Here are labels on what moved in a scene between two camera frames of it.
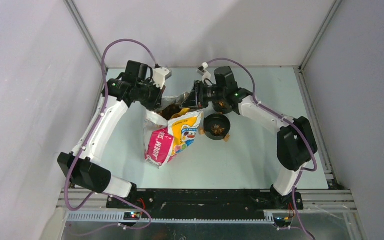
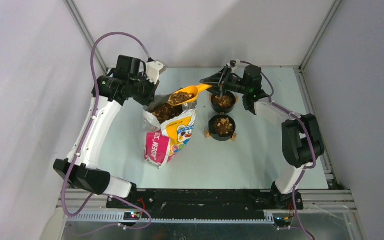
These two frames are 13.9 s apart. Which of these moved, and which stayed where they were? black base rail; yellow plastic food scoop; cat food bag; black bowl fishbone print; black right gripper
Moved: yellow plastic food scoop; black right gripper; cat food bag
Stayed: black base rail; black bowl fishbone print
